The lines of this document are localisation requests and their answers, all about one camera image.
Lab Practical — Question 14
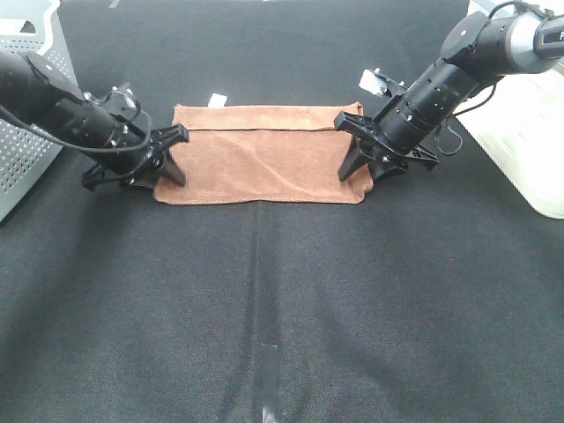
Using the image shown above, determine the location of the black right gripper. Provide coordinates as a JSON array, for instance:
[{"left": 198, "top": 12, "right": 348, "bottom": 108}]
[{"left": 334, "top": 95, "right": 438, "bottom": 182}]

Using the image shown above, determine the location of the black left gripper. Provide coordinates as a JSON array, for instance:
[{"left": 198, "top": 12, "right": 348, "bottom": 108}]
[{"left": 82, "top": 123, "right": 189, "bottom": 190}]

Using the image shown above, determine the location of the brown microfiber towel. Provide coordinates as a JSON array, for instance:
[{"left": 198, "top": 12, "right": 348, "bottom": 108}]
[{"left": 153, "top": 102, "right": 374, "bottom": 205}]

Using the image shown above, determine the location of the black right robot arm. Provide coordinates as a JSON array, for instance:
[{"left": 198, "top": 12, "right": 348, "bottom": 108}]
[{"left": 334, "top": 1, "right": 563, "bottom": 181}]

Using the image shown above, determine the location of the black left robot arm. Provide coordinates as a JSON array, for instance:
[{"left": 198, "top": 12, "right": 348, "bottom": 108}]
[{"left": 1, "top": 51, "right": 189, "bottom": 190}]

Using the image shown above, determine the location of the pale green plastic bin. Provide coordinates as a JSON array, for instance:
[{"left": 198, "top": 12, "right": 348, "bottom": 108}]
[{"left": 453, "top": 0, "right": 564, "bottom": 220}]

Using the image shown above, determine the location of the black fabric table cover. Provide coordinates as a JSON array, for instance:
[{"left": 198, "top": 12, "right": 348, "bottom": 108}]
[{"left": 1, "top": 1, "right": 563, "bottom": 422}]

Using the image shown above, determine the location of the grey perforated plastic basket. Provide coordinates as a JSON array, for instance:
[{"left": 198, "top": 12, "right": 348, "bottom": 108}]
[{"left": 1, "top": 1, "right": 77, "bottom": 219}]

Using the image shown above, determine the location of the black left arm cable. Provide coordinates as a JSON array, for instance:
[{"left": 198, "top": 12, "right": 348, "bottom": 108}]
[{"left": 0, "top": 94, "right": 153, "bottom": 155}]

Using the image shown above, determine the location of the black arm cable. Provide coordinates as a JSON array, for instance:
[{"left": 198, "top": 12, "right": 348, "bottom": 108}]
[
  {"left": 431, "top": 0, "right": 556, "bottom": 156},
  {"left": 0, "top": 94, "right": 153, "bottom": 155}
]

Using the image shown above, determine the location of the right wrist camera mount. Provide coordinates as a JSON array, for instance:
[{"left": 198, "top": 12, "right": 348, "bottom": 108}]
[{"left": 358, "top": 68, "right": 407, "bottom": 98}]

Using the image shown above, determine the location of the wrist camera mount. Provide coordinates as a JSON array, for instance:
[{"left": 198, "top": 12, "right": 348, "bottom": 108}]
[
  {"left": 358, "top": 68, "right": 407, "bottom": 98},
  {"left": 83, "top": 83, "right": 141, "bottom": 120}
]

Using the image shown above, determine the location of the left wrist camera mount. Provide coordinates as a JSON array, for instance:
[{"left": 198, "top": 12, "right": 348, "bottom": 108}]
[{"left": 83, "top": 83, "right": 141, "bottom": 120}]

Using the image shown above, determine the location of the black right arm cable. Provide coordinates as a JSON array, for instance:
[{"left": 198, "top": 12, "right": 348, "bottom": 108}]
[{"left": 431, "top": 0, "right": 556, "bottom": 156}]

